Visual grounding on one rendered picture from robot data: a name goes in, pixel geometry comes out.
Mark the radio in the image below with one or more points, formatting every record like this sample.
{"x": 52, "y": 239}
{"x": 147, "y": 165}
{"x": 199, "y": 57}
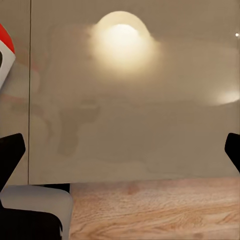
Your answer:
{"x": 7, "y": 54}

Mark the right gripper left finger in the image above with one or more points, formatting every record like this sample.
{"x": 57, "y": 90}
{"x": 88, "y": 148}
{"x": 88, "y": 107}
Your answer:
{"x": 12, "y": 148}

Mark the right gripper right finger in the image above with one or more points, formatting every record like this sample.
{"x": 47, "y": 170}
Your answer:
{"x": 232, "y": 149}

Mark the coffee table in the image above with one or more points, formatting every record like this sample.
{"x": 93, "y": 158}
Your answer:
{"x": 121, "y": 90}

